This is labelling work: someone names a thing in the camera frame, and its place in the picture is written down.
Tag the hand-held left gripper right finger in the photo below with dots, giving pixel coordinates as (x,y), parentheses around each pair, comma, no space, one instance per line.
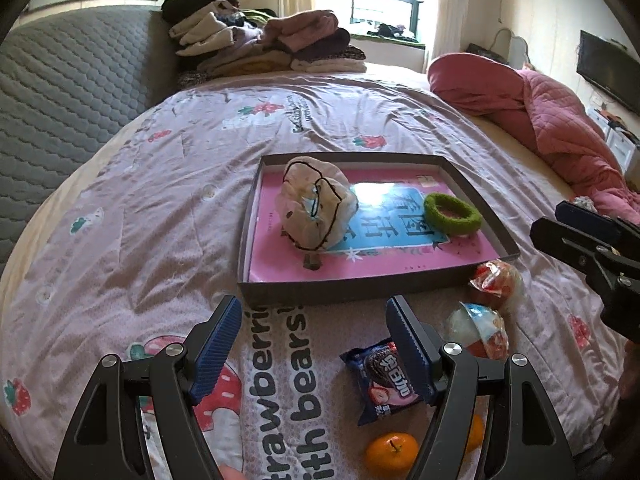
(407,347)

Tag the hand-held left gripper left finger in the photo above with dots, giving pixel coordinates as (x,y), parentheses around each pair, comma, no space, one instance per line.
(217,350)

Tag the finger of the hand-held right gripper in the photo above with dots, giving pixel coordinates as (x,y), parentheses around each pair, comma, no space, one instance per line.
(565,240)
(585,220)

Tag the blue cookie packet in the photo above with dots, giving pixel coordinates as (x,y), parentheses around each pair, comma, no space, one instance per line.
(380,385)

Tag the red white toy egg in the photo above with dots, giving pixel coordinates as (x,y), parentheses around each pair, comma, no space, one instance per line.
(495,282)
(475,330)

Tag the brown cardboard box tray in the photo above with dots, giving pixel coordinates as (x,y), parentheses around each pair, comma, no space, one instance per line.
(350,292)

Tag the orange tangerine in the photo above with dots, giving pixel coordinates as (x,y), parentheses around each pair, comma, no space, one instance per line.
(475,432)
(390,455)

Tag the white low cabinet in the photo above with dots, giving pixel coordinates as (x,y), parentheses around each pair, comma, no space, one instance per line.
(617,135)

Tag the pink quilted blanket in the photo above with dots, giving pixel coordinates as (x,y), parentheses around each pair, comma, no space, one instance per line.
(550,110)

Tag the printed lilac bed sheet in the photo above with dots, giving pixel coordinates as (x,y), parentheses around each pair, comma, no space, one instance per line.
(175,210)

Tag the black television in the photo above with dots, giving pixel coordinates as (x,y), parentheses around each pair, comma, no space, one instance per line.
(605,67)

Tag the beige cloth pouch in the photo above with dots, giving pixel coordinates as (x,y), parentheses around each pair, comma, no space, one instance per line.
(305,210)

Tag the cream curtain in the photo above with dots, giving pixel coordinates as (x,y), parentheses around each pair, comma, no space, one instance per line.
(455,5)

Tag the dark clothes on windowsill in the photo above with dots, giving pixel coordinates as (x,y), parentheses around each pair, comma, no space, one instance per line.
(395,30)

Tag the grey quilted headboard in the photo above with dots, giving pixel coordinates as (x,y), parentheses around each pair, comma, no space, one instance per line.
(60,110)

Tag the pile of folded clothes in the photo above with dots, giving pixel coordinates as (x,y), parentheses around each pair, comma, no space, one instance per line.
(250,40)

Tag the white scalloped frame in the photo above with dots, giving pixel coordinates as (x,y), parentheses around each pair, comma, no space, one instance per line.
(517,47)

